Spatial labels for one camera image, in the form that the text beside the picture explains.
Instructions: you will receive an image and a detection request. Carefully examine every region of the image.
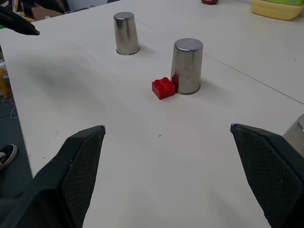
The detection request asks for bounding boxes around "red toy brick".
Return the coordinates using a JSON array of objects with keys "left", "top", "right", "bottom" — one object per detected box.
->
[{"left": 152, "top": 76, "right": 176, "bottom": 101}]

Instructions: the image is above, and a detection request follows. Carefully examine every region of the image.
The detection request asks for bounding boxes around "yellow packaging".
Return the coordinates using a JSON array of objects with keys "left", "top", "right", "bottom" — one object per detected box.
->
[{"left": 0, "top": 62, "right": 12, "bottom": 96}]

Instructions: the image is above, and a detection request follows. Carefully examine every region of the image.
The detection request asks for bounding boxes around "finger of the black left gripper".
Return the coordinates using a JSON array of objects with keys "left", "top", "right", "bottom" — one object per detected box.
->
[{"left": 0, "top": 6, "right": 40, "bottom": 36}]

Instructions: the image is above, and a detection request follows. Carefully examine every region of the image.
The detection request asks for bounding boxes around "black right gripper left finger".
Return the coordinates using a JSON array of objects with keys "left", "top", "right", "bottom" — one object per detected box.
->
[{"left": 0, "top": 125, "right": 106, "bottom": 228}]

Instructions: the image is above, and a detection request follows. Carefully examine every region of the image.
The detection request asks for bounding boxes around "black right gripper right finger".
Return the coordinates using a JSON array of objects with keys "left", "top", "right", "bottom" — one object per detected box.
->
[{"left": 230, "top": 123, "right": 304, "bottom": 228}]

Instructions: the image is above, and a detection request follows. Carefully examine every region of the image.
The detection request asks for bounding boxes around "yellow plastic container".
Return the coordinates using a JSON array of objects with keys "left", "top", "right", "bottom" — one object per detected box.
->
[{"left": 251, "top": 0, "right": 304, "bottom": 21}]

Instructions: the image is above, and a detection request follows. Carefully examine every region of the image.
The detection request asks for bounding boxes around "black and white sneaker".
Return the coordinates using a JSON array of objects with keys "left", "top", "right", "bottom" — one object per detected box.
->
[{"left": 0, "top": 144, "right": 18, "bottom": 172}]

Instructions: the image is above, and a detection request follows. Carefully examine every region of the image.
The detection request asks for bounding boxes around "brown cardboard box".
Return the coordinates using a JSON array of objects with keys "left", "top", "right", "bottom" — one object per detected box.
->
[{"left": 30, "top": 6, "right": 65, "bottom": 22}]

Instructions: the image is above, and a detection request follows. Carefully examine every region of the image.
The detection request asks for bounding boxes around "white cable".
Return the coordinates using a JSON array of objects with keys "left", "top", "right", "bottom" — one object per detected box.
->
[{"left": 1, "top": 96, "right": 19, "bottom": 119}]

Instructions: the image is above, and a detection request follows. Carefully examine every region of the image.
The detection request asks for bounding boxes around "steel cup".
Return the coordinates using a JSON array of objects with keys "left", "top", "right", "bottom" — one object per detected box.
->
[
  {"left": 113, "top": 12, "right": 140, "bottom": 56},
  {"left": 282, "top": 114, "right": 304, "bottom": 161},
  {"left": 170, "top": 38, "right": 204, "bottom": 95}
]

